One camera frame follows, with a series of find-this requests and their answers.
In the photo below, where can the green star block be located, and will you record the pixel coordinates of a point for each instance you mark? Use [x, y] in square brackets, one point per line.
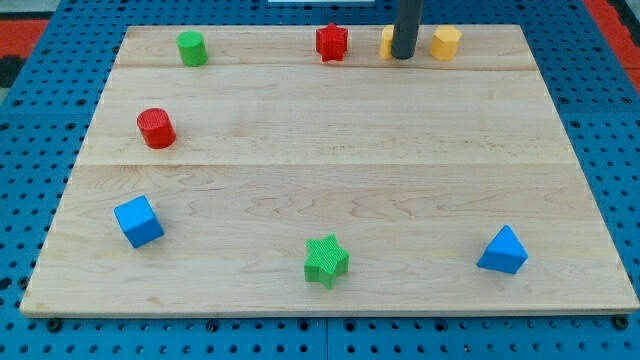
[326, 261]

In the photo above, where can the light wooden board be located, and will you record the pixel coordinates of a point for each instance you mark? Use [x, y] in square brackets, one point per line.
[414, 165]

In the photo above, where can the red star block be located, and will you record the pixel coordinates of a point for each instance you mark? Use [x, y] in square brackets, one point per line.
[331, 42]

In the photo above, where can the yellow block behind rod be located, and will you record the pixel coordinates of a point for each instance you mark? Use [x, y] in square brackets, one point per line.
[386, 40]

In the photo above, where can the red cylinder block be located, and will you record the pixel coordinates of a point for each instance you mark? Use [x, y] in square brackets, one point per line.
[156, 128]

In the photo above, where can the green cylinder block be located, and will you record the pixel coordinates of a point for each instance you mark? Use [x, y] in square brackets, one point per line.
[192, 50]

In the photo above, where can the yellow hexagon block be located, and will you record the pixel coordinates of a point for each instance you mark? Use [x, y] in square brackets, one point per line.
[445, 42]

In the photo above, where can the blue cube block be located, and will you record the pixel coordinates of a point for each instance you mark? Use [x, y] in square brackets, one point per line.
[138, 221]

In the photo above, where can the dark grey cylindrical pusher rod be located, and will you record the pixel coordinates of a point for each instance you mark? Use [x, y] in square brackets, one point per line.
[406, 28]

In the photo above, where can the blue triangle block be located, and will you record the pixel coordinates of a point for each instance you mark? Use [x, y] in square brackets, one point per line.
[505, 253]

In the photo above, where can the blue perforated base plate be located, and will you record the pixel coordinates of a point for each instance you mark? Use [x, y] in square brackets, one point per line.
[49, 107]

